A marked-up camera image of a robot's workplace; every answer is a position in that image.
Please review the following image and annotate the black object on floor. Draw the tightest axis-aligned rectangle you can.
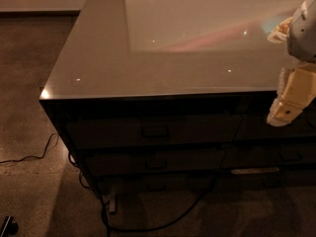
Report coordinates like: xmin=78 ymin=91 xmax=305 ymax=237
xmin=0 ymin=216 xmax=19 ymax=237

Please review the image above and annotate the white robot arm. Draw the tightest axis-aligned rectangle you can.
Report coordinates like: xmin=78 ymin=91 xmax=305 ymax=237
xmin=267 ymin=0 xmax=316 ymax=127

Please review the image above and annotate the thin black floor cable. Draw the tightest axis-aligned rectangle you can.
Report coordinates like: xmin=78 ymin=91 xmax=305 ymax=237
xmin=0 ymin=132 xmax=59 ymax=165

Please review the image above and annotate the dark wall baseboard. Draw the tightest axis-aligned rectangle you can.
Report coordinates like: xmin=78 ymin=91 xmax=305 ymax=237
xmin=0 ymin=10 xmax=80 ymax=18

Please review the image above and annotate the dark cabinet with glossy top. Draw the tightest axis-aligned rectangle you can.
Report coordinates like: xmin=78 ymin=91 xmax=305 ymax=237
xmin=40 ymin=0 xmax=316 ymax=196

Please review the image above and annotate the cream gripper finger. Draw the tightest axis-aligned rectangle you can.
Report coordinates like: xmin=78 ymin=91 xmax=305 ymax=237
xmin=267 ymin=63 xmax=316 ymax=127
xmin=268 ymin=17 xmax=292 ymax=43

